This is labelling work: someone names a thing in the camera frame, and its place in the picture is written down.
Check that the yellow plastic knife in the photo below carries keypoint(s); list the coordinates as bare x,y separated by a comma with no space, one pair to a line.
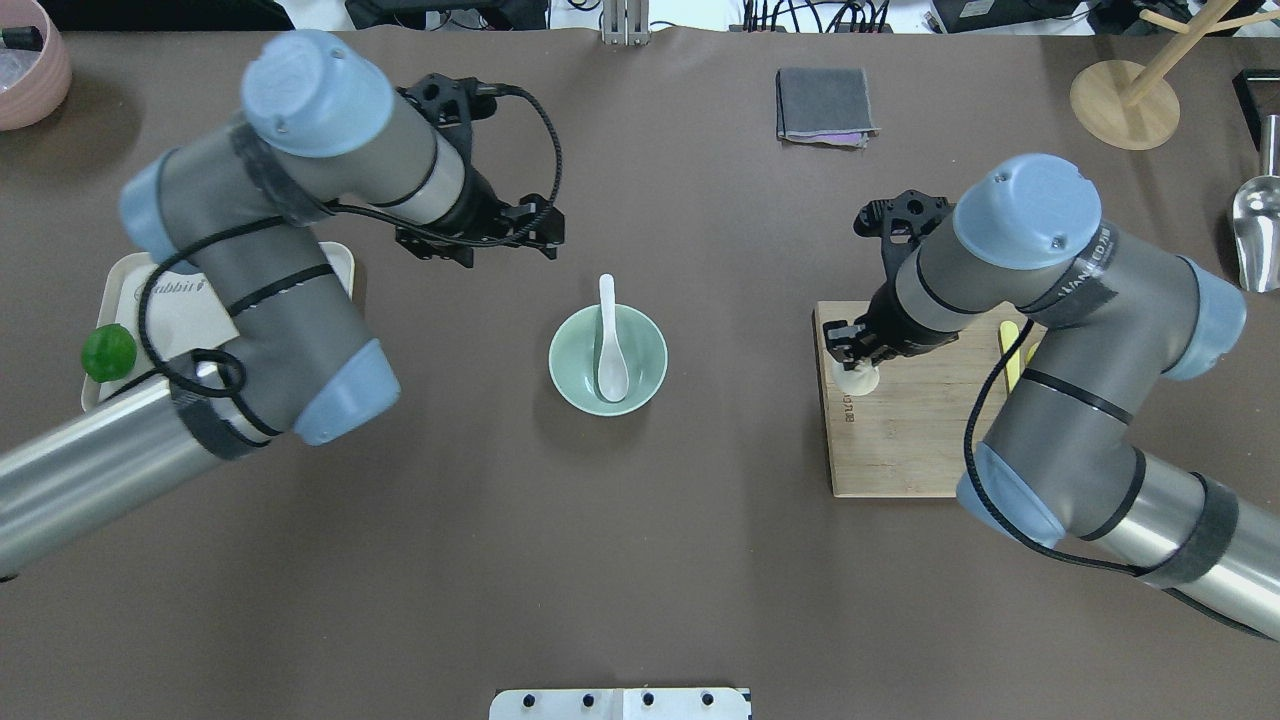
1008,333

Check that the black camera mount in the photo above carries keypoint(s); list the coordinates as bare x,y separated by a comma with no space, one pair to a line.
900,224
452,106

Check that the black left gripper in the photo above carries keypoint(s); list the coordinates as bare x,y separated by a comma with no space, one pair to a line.
483,209

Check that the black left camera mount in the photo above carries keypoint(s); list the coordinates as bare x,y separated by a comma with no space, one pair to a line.
452,106

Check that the pink bowl with cubes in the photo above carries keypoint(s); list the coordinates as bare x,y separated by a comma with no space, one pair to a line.
34,82

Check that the white ceramic spoon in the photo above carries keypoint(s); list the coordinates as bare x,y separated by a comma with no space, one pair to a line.
612,378

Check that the cream rabbit tray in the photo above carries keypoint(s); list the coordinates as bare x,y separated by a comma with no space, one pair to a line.
184,313

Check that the bamboo cutting board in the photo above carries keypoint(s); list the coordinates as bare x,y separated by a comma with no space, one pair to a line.
905,438

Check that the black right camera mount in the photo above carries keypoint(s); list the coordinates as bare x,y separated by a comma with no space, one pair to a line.
900,224

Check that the folded grey cloth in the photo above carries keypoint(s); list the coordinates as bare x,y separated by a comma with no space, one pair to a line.
827,106

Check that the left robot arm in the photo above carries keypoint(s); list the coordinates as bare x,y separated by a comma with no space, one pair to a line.
245,324

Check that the wooden stand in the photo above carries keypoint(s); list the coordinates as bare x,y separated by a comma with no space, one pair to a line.
1131,106

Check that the green lime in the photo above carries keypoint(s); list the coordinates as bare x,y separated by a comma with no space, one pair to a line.
108,354

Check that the metal scoop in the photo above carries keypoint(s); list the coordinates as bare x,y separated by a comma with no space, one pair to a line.
1255,217

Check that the mint green bowl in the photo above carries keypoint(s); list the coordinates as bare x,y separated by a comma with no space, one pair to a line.
573,355

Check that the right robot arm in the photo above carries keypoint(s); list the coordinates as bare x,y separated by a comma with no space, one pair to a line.
1054,471

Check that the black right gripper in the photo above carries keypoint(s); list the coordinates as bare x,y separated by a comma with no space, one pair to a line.
884,325

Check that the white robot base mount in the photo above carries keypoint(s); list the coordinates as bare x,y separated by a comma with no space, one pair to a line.
623,703

